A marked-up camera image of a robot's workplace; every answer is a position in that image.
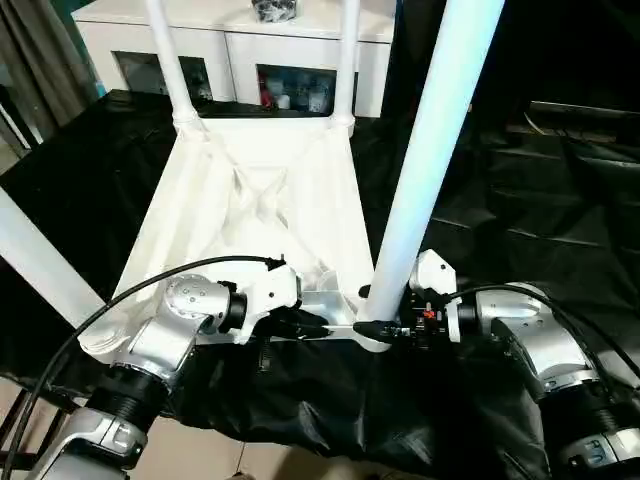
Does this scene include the white upturned plastic table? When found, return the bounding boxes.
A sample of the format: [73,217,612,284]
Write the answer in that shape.
[77,112,401,366]

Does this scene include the black glossy mat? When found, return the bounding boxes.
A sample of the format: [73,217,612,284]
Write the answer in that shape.
[0,89,640,480]

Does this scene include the black glossy tv stand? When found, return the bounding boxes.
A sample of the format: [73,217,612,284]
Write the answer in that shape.
[522,99,640,136]

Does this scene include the white glass-door cabinet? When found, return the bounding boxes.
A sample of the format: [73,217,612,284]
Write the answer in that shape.
[71,0,396,119]

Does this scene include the grey curtain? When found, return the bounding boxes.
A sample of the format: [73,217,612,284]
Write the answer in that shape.
[0,0,101,146]

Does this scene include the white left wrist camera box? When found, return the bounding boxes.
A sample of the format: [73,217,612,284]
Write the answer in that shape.
[234,257,304,346]

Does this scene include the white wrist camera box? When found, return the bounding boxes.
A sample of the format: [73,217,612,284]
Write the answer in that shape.
[234,257,304,346]
[409,248,464,344]

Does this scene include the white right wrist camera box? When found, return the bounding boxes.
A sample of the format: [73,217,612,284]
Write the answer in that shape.
[409,248,464,344]

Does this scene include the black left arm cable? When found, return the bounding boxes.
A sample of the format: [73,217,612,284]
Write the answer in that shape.
[0,254,286,480]

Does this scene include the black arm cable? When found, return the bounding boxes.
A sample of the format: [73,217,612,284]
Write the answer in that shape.
[439,284,640,386]
[0,254,286,480]

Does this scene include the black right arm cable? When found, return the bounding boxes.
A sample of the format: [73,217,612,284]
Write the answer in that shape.
[439,284,640,386]

